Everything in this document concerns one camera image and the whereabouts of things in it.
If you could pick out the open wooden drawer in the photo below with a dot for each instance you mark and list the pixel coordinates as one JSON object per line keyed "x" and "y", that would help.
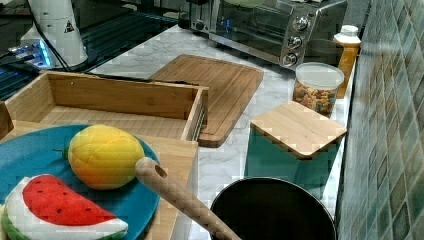
{"x": 159, "y": 109}

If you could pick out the wooden cutting board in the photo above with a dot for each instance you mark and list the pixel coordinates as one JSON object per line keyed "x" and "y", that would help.
{"x": 231, "y": 86}

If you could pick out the teal canister with wooden lid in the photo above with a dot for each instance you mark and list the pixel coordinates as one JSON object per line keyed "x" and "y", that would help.
{"x": 294, "y": 143}

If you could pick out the black pot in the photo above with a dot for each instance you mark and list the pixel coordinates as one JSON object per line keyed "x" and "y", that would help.
{"x": 272, "y": 209}

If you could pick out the black toaster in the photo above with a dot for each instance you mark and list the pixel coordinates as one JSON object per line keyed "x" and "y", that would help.
{"x": 195, "y": 15}

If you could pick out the clear snack jar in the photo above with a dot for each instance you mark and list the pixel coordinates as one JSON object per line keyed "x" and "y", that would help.
{"x": 316, "y": 86}

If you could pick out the yellow plush lemon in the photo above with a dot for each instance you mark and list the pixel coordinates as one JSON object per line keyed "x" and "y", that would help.
{"x": 104, "y": 157}

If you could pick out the silver toaster oven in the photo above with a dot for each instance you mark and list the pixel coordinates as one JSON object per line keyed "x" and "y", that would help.
{"x": 275, "y": 30}

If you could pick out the orange juice bottle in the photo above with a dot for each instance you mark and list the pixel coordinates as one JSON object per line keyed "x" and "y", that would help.
{"x": 348, "y": 38}

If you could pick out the blue round plate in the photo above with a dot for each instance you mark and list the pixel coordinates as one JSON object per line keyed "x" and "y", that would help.
{"x": 40, "y": 152}

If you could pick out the plush watermelon slice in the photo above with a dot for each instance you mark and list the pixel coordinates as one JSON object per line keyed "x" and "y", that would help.
{"x": 45, "y": 208}

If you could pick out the wooden utensil handle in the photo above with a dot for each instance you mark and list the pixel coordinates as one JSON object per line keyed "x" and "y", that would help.
{"x": 153, "y": 176}

